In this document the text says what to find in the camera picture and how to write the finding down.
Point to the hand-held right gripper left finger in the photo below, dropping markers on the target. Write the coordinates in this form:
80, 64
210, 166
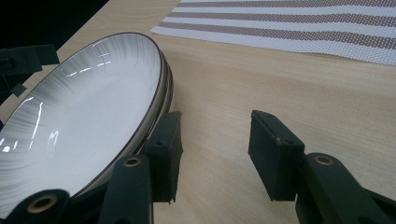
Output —
163, 155

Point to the metal dish rack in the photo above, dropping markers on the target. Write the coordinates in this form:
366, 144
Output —
280, 39

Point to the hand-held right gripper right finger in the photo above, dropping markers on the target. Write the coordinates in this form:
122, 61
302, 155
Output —
274, 155

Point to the white plate with grey rim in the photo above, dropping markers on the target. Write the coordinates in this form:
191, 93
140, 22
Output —
168, 90
87, 118

